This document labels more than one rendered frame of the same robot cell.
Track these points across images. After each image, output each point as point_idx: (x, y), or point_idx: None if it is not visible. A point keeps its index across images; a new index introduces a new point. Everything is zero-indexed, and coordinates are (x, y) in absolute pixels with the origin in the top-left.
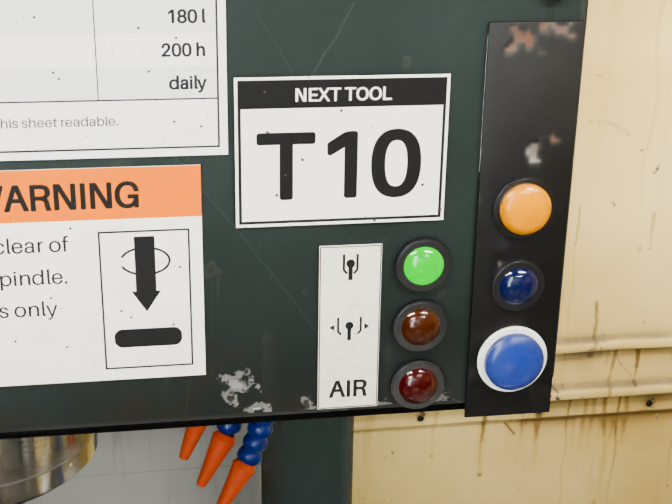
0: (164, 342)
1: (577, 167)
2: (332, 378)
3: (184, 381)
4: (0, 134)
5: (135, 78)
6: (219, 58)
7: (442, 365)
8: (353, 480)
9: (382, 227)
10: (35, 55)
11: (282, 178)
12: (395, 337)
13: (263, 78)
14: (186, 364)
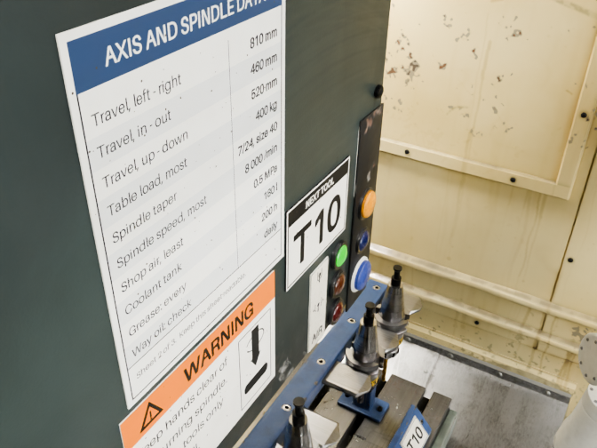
0: (261, 374)
1: None
2: (313, 334)
3: (266, 386)
4: (198, 324)
5: (251, 243)
6: (282, 205)
7: (340, 295)
8: None
9: (327, 248)
10: (212, 263)
11: (301, 252)
12: (331, 296)
13: (296, 204)
14: (268, 377)
